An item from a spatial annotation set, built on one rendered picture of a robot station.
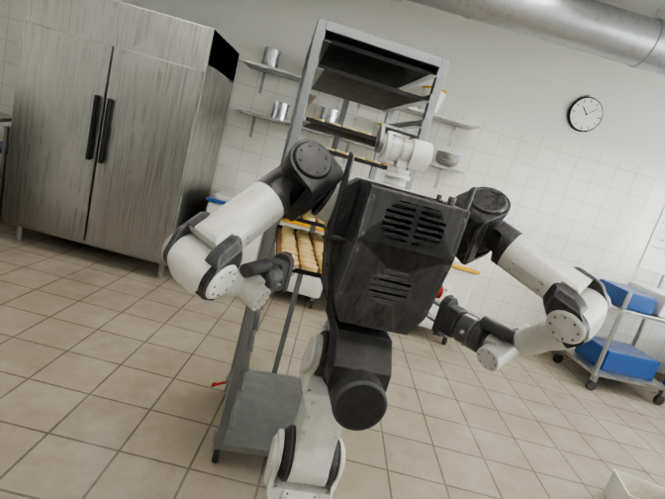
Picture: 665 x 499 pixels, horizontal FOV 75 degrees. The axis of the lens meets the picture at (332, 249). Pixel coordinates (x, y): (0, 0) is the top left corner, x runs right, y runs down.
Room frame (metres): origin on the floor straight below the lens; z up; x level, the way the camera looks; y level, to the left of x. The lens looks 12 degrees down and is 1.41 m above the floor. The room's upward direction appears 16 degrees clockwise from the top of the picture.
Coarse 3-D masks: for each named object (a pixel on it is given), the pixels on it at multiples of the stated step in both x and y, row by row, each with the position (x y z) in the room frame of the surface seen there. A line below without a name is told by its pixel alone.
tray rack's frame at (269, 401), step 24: (336, 24) 1.57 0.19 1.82; (360, 48) 1.79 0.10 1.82; (384, 48) 1.60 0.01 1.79; (408, 48) 1.61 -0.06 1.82; (384, 120) 2.26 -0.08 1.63; (336, 144) 2.22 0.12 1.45; (288, 312) 2.22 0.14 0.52; (240, 336) 2.16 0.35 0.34; (264, 384) 2.08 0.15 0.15; (288, 384) 2.15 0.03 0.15; (240, 408) 1.83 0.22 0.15; (264, 408) 1.88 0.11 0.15; (288, 408) 1.93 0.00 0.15; (216, 432) 1.66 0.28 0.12; (240, 432) 1.66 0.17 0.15; (264, 432) 1.71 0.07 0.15
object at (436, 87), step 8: (440, 64) 1.64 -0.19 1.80; (448, 64) 1.64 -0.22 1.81; (440, 72) 1.64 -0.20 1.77; (440, 80) 1.64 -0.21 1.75; (432, 88) 1.65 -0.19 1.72; (440, 88) 1.64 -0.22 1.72; (432, 96) 1.64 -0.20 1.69; (432, 104) 1.64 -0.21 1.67; (424, 112) 1.66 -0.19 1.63; (432, 112) 1.64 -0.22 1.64; (424, 120) 1.64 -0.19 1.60; (424, 128) 1.64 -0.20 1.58; (424, 136) 1.64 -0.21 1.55; (408, 184) 1.64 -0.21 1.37
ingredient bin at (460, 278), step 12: (456, 264) 3.72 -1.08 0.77; (468, 264) 4.01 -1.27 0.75; (456, 276) 3.74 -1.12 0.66; (468, 276) 3.74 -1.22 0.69; (444, 288) 3.73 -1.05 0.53; (456, 288) 3.74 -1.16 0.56; (468, 288) 3.74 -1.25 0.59; (432, 312) 3.74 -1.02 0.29; (420, 324) 3.74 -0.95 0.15; (432, 324) 3.74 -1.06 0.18; (444, 336) 3.80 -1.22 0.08
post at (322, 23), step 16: (320, 32) 1.56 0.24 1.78; (320, 48) 1.56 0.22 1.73; (304, 80) 1.56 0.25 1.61; (304, 96) 1.56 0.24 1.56; (304, 112) 1.56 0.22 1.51; (288, 144) 1.56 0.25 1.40; (272, 240) 1.56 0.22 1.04; (240, 352) 1.56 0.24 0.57; (240, 368) 1.56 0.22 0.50; (224, 416) 1.56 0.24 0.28; (224, 432) 1.56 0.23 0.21
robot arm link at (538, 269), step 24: (528, 240) 0.94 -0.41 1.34; (504, 264) 0.94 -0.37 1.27; (528, 264) 0.91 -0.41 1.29; (552, 264) 0.89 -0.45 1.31; (528, 288) 0.92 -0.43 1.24; (552, 288) 0.87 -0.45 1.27; (576, 288) 0.85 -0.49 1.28; (600, 288) 0.89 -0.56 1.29; (552, 312) 0.86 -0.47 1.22; (576, 312) 0.83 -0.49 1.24; (576, 336) 0.83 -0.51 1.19
